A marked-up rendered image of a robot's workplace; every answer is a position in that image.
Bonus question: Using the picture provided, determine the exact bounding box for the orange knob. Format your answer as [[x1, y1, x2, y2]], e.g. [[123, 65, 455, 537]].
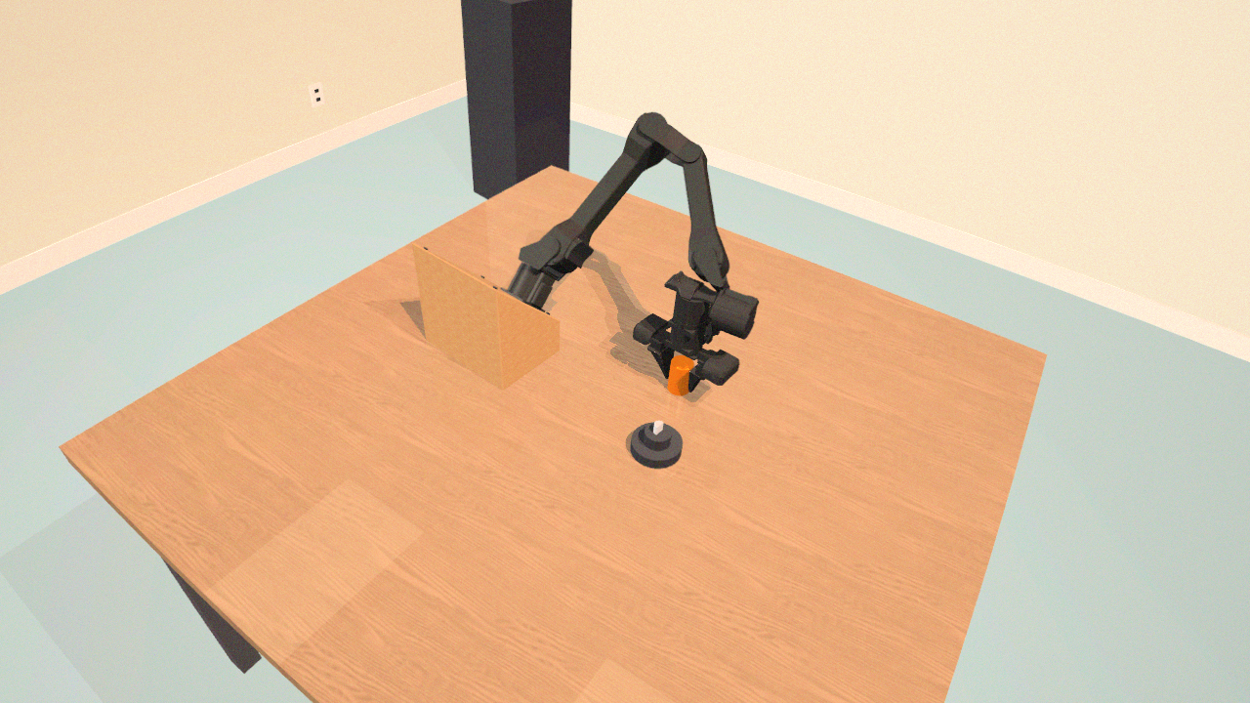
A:
[[668, 355, 694, 397]]

